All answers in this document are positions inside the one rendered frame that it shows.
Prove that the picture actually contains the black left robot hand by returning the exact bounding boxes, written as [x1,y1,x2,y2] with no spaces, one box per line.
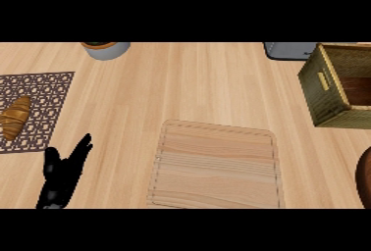
[36,132,95,210]

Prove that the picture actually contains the wooden cutting board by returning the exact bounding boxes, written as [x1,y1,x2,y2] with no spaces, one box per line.
[145,119,286,210]

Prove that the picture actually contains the olive green wicker basket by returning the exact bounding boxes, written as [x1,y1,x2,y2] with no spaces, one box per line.
[297,42,371,129]

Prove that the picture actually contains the brown croissant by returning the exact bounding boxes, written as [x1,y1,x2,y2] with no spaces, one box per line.
[0,95,34,142]

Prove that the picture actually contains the brown patterned placemat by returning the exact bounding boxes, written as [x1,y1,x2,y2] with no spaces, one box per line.
[0,71,77,155]

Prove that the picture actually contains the grey plant pot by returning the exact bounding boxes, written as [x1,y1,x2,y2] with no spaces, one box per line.
[80,41,132,62]

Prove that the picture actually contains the grey appliance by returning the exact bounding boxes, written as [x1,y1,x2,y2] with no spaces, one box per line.
[262,41,323,62]

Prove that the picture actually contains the dark brown round object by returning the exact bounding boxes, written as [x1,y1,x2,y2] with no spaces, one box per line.
[354,147,371,210]

